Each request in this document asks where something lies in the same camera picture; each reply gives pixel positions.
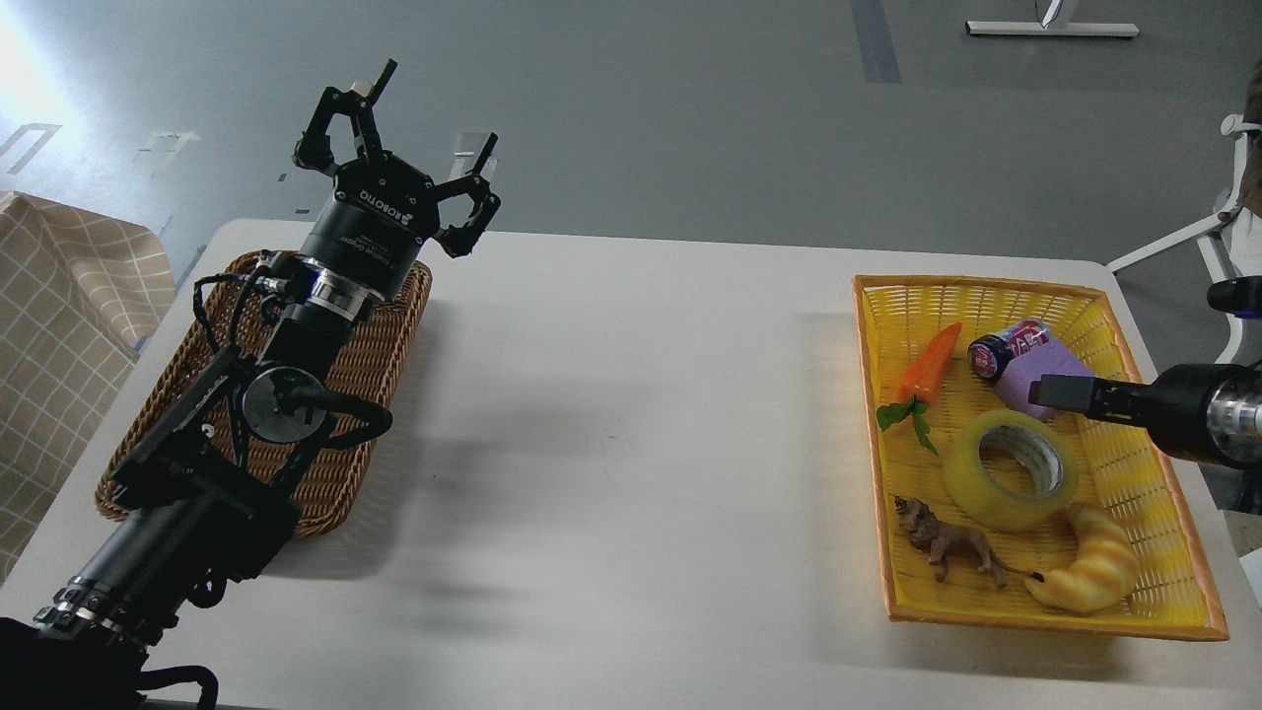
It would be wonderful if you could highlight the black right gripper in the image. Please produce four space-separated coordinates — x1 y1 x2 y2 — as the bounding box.
1027 364 1227 462

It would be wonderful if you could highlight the beige checkered cloth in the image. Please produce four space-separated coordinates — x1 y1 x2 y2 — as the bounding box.
1 190 175 578

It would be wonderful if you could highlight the white table leg base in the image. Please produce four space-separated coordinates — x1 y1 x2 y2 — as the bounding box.
964 1 1141 40

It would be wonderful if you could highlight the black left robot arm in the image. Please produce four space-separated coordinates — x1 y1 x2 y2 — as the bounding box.
3 61 500 709

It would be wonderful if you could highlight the person in white trousers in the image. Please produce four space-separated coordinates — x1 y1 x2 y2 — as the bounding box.
1239 61 1261 219

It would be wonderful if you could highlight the yellow toy croissant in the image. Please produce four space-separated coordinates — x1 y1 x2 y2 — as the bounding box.
1023 502 1141 614

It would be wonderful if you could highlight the yellow plastic basket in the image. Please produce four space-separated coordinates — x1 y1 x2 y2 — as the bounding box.
852 275 1227 641

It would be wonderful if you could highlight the brown toy lion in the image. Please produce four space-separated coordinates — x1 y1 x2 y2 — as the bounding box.
893 496 1045 589

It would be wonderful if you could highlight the white chair frame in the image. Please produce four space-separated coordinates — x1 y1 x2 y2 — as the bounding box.
1106 113 1262 364

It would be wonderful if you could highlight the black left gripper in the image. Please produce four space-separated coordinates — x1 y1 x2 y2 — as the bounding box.
293 59 502 300

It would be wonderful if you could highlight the purple can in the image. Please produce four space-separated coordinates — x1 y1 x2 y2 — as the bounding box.
965 319 1094 422

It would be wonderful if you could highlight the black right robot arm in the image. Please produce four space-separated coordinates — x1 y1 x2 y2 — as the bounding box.
1029 363 1261 470

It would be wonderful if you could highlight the orange toy carrot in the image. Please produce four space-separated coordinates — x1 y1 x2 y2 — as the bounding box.
875 320 963 457

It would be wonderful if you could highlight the yellow tape roll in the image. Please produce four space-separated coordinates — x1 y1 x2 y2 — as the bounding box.
941 409 1082 533

